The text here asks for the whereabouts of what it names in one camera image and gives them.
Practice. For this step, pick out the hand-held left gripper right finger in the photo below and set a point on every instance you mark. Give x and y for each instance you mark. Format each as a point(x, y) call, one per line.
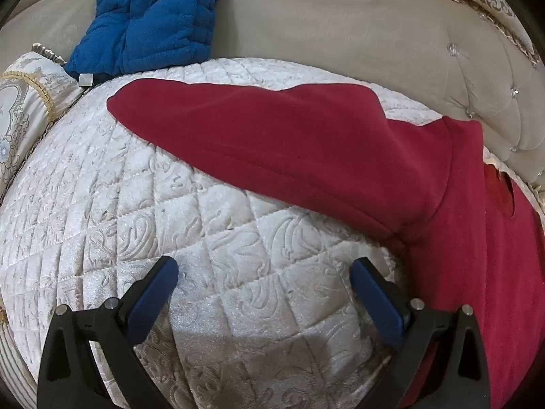
point(377, 296)

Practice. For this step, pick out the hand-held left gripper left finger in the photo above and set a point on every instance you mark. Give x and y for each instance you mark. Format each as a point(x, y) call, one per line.
point(150, 296)

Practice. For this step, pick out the red sweater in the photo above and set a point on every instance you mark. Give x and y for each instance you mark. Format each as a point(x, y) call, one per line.
point(323, 145)

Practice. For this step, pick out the white quilted sofa cover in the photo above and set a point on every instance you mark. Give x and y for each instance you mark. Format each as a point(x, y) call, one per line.
point(238, 238)

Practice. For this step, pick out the cream gold patterned pillow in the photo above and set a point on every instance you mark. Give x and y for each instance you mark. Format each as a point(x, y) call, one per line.
point(21, 106)

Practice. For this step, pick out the beige tufted sofa backrest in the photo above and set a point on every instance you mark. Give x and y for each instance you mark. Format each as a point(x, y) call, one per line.
point(340, 30)

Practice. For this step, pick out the blue plush blanket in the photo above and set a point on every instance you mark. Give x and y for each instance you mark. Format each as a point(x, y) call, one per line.
point(149, 21)

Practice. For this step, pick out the beige damask ruffled pillow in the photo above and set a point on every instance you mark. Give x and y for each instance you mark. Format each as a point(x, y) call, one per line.
point(485, 4)

